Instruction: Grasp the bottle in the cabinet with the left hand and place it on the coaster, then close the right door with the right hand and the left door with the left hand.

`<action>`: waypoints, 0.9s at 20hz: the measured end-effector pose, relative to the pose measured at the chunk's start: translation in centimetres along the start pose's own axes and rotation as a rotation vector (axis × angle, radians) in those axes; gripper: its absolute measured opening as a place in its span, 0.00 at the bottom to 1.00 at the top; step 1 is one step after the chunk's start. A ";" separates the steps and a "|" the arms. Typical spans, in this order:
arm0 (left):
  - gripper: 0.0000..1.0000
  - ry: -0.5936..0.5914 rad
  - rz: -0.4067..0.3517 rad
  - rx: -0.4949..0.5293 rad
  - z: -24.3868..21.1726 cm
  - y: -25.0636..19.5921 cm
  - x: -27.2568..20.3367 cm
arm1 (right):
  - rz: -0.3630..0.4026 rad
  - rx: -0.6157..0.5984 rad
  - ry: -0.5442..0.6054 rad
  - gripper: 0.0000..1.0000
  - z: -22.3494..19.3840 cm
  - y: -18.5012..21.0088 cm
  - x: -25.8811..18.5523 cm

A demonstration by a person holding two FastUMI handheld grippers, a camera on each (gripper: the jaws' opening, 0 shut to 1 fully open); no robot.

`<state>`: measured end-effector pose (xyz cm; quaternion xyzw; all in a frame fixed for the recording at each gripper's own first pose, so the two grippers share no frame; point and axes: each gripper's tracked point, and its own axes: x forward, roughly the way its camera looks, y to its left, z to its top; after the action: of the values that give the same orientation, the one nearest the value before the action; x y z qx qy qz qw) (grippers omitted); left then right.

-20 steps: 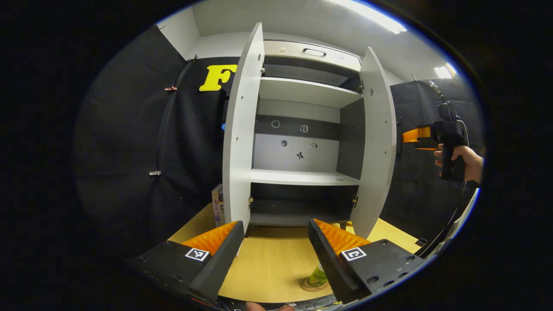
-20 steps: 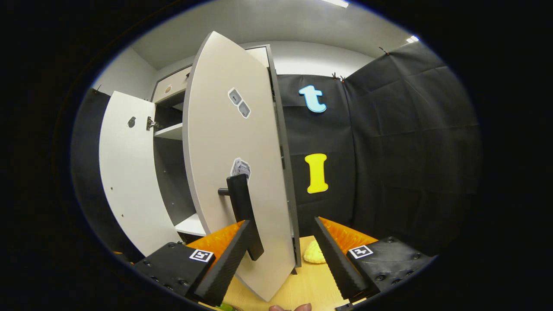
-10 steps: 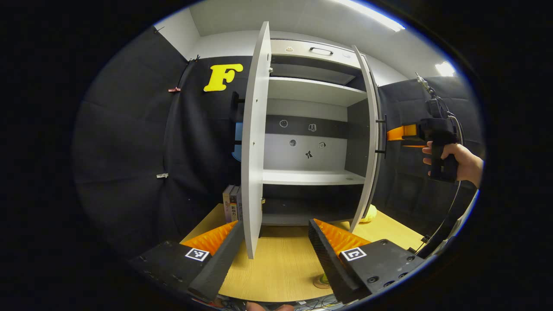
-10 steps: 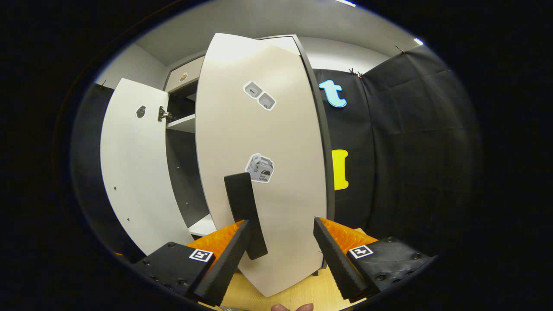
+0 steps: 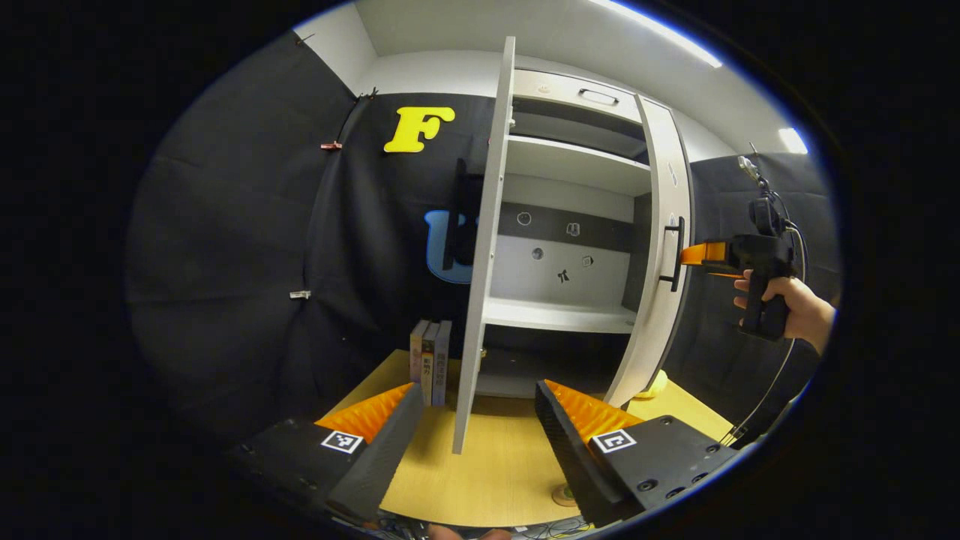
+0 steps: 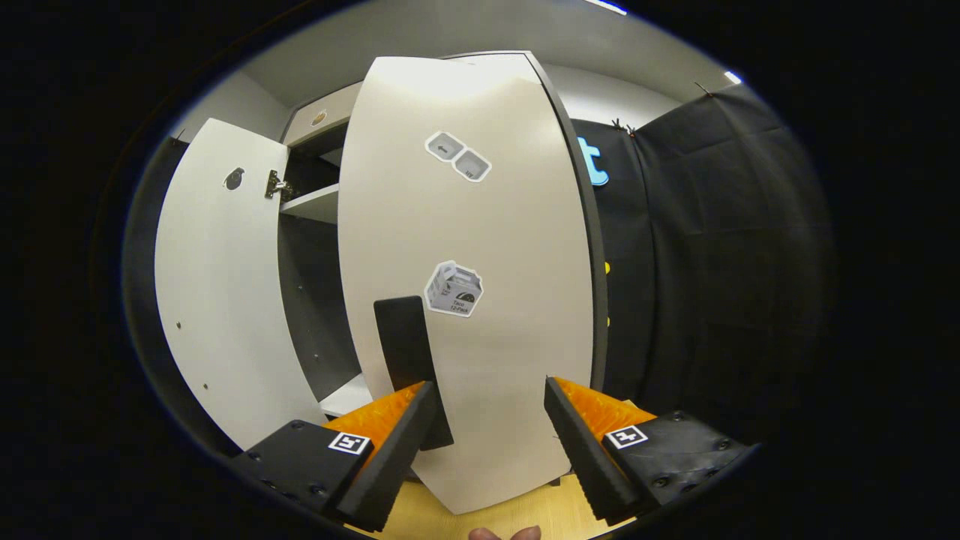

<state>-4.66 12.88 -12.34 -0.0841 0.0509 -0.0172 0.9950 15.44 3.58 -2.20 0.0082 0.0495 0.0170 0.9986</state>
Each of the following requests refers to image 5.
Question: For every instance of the long ceiling light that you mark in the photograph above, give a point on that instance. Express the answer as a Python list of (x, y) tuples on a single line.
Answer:
[(660, 30)]

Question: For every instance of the black cloth clip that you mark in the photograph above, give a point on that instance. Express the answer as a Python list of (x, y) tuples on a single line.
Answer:
[(368, 94), (305, 38)]

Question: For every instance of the yellow round toy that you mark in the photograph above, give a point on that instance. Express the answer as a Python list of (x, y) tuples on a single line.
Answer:
[(654, 384)]

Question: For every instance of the dark upright book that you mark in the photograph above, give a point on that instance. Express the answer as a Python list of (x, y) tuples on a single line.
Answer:
[(428, 375)]

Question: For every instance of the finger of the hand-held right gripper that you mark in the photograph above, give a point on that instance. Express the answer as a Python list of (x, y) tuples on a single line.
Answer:
[(705, 253), (726, 274)]

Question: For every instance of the grey-blue upright book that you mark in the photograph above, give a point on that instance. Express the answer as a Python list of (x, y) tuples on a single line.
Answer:
[(443, 367)]

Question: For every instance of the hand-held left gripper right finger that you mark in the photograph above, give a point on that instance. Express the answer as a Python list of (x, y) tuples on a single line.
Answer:
[(574, 457)]

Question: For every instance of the white cabinet drawer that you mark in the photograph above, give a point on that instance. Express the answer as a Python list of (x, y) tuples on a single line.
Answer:
[(547, 90)]

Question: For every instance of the red cloth clip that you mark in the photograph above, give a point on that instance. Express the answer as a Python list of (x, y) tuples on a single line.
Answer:
[(331, 145)]

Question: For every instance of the white cabinet shelf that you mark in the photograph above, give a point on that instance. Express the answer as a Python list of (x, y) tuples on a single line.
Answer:
[(555, 315), (570, 161)]

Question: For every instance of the white cabinet door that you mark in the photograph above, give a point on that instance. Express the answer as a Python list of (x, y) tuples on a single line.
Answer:
[(484, 262), (660, 322)]

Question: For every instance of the round wooden coaster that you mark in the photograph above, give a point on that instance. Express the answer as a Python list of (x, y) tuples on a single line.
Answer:
[(564, 496)]

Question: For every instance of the small ceiling light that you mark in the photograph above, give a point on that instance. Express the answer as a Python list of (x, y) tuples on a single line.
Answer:
[(793, 140)]

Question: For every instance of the pale upright book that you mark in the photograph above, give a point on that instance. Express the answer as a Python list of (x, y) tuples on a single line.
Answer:
[(416, 352)]

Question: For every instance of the black backdrop cloth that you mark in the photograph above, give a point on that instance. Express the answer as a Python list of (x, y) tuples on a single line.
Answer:
[(240, 247)]

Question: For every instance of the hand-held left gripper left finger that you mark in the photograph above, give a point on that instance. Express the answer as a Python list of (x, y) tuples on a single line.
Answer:
[(390, 457)]

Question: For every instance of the white and grey cabinet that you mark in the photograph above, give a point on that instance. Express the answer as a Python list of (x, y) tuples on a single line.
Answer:
[(562, 277)]

